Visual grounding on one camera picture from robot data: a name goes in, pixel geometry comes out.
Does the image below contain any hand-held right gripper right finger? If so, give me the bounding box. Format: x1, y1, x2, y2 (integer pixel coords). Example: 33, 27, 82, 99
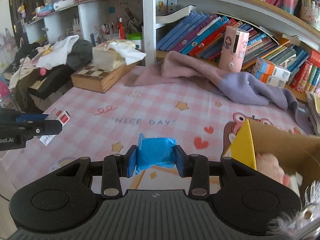
174, 145, 258, 197

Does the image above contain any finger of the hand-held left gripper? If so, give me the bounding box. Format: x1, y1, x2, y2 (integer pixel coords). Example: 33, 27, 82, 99
0, 109, 50, 124
0, 120, 63, 142

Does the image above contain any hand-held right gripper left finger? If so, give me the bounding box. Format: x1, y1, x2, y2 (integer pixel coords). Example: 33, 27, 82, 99
55, 144, 138, 197

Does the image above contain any small white red box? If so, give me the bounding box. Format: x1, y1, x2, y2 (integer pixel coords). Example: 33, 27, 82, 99
39, 107, 71, 147

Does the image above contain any blue plastic bag roll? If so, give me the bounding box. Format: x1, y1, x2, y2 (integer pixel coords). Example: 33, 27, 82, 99
136, 132, 178, 175

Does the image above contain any yellow cardboard box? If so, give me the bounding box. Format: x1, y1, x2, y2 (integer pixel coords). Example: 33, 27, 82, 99
220, 119, 320, 198

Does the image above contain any pink plush pig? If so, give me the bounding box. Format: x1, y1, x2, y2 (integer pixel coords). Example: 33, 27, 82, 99
256, 152, 285, 185

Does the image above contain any pink checked tablecloth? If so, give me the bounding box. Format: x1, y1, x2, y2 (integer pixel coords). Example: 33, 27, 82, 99
0, 65, 313, 198

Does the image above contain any wooden chess box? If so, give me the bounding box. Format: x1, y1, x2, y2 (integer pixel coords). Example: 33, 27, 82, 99
71, 61, 137, 93

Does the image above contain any dark grey garment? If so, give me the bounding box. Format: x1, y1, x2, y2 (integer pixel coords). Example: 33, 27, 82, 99
66, 39, 93, 70

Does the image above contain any pink purple scarf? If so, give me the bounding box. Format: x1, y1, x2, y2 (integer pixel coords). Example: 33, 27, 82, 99
124, 51, 313, 135

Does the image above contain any cream tissue box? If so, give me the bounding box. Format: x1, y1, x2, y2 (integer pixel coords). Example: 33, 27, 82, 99
92, 39, 147, 71

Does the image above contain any orange white carton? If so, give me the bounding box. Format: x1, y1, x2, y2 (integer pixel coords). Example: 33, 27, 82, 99
255, 57, 292, 80
251, 67, 287, 88

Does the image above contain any pink cartoon device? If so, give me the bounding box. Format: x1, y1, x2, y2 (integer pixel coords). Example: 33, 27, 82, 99
218, 26, 250, 72

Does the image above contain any pencil cup with pens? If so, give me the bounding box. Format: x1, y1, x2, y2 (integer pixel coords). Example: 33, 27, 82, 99
101, 16, 143, 42

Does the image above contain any grey fluffy sleeve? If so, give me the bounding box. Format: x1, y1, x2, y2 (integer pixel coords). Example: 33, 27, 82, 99
267, 180, 320, 240

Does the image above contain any row of blue spined books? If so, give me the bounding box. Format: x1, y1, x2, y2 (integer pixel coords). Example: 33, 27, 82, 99
156, 10, 310, 80

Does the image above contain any white bookshelf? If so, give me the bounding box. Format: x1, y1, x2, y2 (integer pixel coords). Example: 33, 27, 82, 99
24, 0, 320, 67

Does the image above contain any pile of books and papers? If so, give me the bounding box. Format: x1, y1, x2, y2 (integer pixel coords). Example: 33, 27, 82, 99
305, 90, 320, 130

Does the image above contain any thick black white book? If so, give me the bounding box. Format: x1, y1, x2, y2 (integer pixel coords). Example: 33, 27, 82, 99
156, 5, 198, 24

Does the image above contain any row of red dictionaries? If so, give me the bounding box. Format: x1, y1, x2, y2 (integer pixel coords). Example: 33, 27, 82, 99
290, 50, 320, 94

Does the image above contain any white pen holder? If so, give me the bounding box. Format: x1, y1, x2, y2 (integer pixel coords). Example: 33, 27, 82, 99
299, 0, 320, 23

